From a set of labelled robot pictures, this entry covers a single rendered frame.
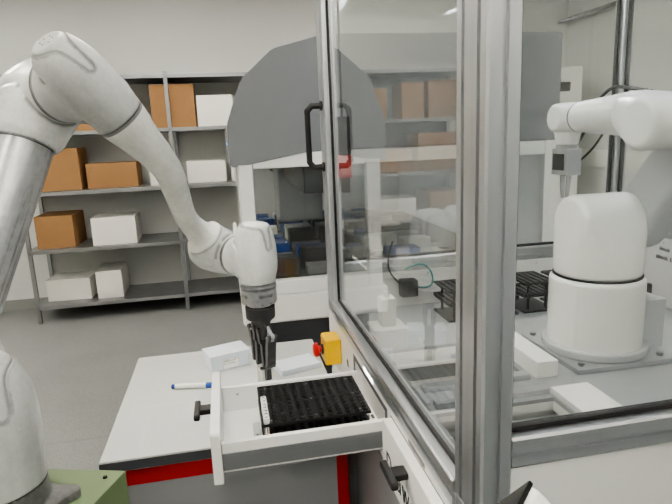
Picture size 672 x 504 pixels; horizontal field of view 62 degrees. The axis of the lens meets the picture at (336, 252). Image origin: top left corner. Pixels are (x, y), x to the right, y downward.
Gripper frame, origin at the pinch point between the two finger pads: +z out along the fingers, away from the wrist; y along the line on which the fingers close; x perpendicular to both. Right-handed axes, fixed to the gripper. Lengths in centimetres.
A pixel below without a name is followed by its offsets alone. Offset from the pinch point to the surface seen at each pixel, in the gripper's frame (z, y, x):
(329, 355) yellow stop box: -3.2, 4.8, 17.2
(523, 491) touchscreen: -36, 102, -27
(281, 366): 6.0, -16.2, 13.0
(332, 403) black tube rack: -6.3, 33.4, -0.3
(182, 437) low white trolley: 7.6, 2.5, -23.8
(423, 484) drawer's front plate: -9, 68, -6
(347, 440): -2.8, 42.3, -2.7
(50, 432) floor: 84, -179, -41
